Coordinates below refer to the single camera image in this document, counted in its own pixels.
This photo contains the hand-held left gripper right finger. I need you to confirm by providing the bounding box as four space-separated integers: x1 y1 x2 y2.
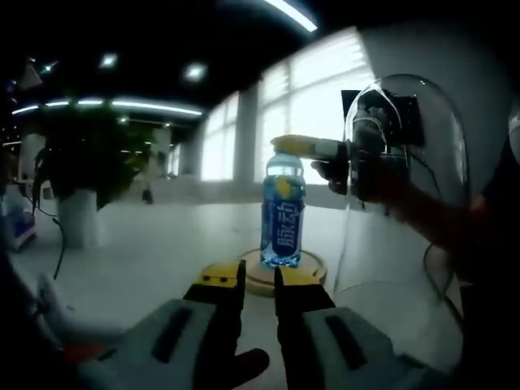
274 267 412 390

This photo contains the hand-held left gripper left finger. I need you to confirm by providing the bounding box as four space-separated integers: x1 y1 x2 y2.
129 259 248 390

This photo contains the blue drink bottle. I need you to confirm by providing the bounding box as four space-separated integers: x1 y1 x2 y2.
259 150 307 267

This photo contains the clear glass dome cover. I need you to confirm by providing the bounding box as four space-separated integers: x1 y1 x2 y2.
332 73 470 302

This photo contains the person's right hand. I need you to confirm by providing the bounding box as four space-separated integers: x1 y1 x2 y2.
310 157 369 203

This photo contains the person's left hand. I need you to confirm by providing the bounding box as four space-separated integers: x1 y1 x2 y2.
193 348 271 390

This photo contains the black monitor on stand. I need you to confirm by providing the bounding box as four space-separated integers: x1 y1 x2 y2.
340 89 426 148

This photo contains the window with white blinds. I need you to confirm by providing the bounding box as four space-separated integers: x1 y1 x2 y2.
166 30 385 184

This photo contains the round wooden base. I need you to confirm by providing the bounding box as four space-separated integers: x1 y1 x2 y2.
239 248 328 297

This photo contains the long curved ceiling light strip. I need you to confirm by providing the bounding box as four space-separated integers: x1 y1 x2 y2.
262 0 319 33

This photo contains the white plant pot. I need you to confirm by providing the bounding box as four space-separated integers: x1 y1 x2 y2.
55 188 101 249

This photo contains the blue and white box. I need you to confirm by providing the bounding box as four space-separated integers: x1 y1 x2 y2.
0 194 38 254

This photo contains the green potted plant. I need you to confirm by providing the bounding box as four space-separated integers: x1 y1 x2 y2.
36 97 164 213

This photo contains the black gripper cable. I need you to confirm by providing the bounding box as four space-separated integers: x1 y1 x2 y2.
423 242 465 323

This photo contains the thin black hanging cable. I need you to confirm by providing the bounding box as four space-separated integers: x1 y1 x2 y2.
32 149 67 282

